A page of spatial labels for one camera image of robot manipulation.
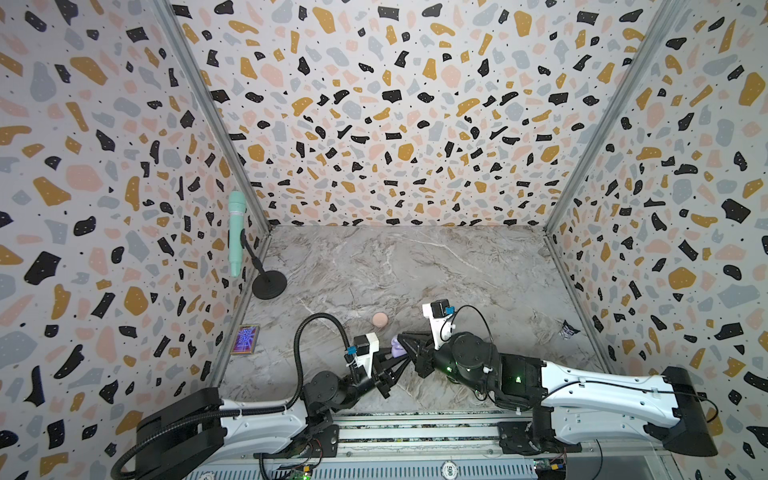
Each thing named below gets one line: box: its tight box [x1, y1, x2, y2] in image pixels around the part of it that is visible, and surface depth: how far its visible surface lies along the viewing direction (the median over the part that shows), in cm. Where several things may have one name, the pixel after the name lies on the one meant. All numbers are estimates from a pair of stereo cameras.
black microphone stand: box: [240, 229, 287, 300], surface depth 105 cm
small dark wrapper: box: [559, 319, 581, 340], surface depth 92 cm
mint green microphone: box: [228, 190, 246, 278], surface depth 81 cm
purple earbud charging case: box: [391, 337, 407, 358], surface depth 66 cm
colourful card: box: [230, 324, 260, 355], surface depth 91 cm
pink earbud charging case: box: [372, 312, 388, 328], surface depth 96 cm
